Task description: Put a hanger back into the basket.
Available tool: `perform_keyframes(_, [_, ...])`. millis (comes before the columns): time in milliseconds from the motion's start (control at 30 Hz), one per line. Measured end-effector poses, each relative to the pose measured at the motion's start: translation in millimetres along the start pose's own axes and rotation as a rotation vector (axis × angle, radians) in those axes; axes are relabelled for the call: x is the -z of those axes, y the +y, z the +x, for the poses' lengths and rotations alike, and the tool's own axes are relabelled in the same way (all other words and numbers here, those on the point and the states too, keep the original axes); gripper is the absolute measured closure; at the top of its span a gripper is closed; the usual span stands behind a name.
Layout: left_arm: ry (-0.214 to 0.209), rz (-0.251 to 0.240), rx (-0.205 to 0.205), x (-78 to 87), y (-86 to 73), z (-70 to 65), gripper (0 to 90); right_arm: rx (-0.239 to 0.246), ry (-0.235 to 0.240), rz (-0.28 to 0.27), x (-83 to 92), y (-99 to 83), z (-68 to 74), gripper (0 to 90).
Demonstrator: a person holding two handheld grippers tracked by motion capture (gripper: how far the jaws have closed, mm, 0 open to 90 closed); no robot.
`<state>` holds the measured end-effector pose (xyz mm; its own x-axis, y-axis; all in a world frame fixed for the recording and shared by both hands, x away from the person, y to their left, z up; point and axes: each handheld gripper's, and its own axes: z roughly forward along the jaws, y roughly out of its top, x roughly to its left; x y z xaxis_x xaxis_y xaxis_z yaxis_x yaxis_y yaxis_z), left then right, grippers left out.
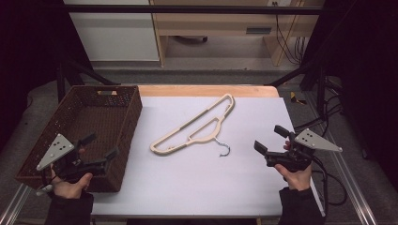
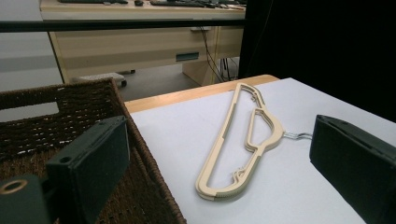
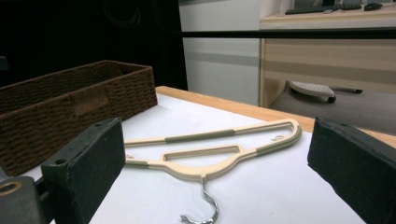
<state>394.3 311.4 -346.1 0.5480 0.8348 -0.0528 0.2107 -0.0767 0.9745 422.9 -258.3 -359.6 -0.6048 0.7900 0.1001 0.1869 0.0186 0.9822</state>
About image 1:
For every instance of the beige plastic clothes hanger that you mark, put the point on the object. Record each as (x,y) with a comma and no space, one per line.
(203,132)

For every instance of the person's left hand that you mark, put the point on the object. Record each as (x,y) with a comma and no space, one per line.
(68,190)

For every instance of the black horizontal frame bar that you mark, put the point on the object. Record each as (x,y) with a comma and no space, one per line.
(187,9)

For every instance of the yellow and black tool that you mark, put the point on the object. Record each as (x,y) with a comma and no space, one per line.
(294,98)

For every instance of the light wooden desk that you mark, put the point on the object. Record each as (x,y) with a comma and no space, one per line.
(212,22)

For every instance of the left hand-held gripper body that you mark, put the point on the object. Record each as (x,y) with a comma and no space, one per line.
(56,150)

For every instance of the white cabinet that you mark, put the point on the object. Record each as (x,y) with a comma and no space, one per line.
(115,34)

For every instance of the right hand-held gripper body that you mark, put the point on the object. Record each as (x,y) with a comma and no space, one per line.
(313,141)

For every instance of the brown woven basket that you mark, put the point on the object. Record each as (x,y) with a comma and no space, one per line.
(103,122)

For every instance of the person's right hand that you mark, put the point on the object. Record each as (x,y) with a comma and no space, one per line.
(297,179)

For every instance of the aluminium rail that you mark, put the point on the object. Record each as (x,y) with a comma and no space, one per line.
(14,204)
(347,175)

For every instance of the black metal stand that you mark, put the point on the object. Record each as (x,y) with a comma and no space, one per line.
(319,84)
(73,73)

